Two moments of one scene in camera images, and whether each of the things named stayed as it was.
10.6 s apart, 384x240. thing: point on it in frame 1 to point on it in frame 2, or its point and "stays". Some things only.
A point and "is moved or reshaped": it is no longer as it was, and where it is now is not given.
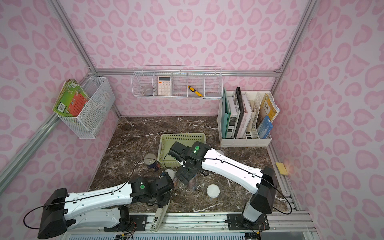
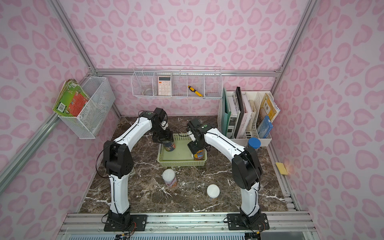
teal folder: [226, 114] stays
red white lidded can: [171, 174] stays
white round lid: [213, 190] stays
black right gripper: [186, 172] to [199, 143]
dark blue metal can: [150, 160] is moved or reshaped
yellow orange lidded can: [193, 182] is moved or reshaped
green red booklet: [72, 100] stays
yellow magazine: [269, 107] stays
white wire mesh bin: [97, 113] stays
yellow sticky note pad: [281, 168] stays
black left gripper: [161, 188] to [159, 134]
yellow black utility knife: [194, 90] stays
